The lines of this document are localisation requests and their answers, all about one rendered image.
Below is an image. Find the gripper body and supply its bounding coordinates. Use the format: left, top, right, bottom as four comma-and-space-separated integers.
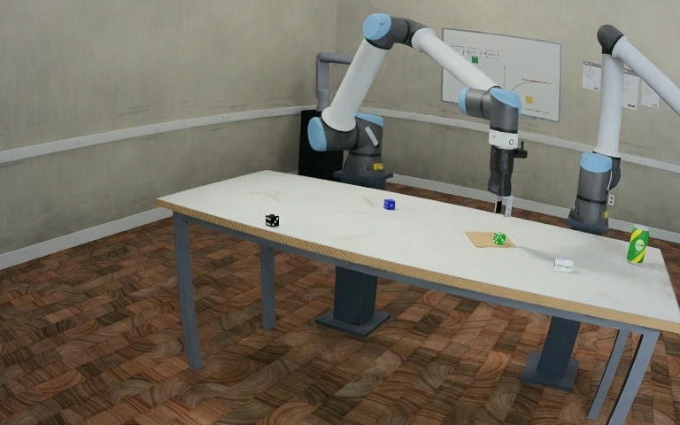
487, 145, 516, 197

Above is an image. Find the tan square mat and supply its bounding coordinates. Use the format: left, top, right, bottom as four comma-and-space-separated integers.
464, 230, 517, 249

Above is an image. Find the white table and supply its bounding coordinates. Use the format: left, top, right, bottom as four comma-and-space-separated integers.
155, 169, 680, 425

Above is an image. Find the whiteboard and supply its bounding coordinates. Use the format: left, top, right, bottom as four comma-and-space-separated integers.
440, 27, 562, 123

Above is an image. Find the white paper notice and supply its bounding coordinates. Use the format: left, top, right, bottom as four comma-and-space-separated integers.
640, 79, 661, 109
582, 60, 601, 92
621, 71, 640, 111

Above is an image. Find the green and yellow can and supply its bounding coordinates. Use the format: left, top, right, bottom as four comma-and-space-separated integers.
626, 224, 650, 265

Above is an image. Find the black cabinet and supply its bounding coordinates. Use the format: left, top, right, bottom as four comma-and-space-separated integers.
298, 110, 346, 179

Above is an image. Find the grey jointed stand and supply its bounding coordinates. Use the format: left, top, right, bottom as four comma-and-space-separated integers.
315, 51, 354, 112

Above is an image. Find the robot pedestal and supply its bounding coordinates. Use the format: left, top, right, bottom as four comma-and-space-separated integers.
519, 220, 610, 393
315, 169, 394, 338

